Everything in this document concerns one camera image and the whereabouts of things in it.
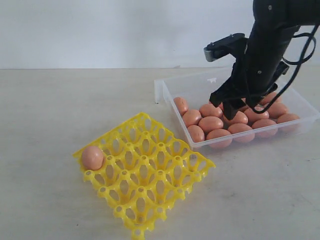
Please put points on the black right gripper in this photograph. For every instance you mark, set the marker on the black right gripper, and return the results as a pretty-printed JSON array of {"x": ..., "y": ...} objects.
[{"x": 253, "y": 76}]

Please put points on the yellow plastic egg tray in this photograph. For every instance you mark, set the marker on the yellow plastic egg tray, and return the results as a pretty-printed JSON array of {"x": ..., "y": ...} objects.
[{"x": 145, "y": 171}]

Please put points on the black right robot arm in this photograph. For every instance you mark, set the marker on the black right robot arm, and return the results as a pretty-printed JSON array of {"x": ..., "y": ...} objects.
[{"x": 276, "y": 23}]

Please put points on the clear plastic container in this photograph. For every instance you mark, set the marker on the clear plastic container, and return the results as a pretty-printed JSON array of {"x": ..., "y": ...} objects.
[{"x": 196, "y": 89}]

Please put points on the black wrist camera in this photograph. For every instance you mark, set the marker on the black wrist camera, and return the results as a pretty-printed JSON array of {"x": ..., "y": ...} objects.
[{"x": 234, "y": 44}]

